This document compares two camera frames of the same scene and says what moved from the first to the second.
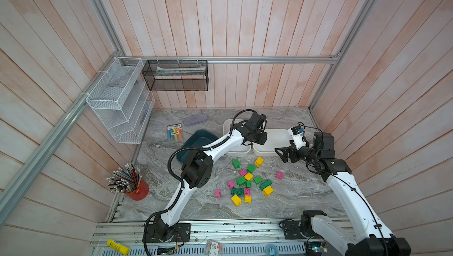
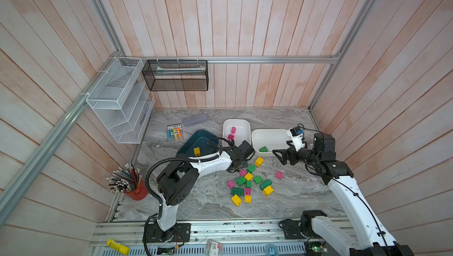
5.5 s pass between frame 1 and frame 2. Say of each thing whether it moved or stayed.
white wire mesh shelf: stayed
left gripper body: moved
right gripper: stayed
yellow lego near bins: stayed
